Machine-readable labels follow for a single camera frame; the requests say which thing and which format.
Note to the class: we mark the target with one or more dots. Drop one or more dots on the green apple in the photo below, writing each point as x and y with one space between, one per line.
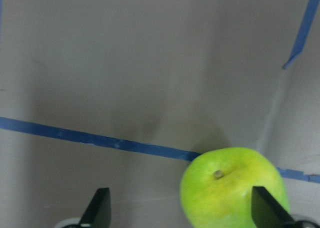
216 188

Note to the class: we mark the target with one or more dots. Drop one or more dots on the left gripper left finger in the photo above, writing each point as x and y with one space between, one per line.
98 212

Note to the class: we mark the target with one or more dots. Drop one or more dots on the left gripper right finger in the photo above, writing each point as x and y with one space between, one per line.
266 212

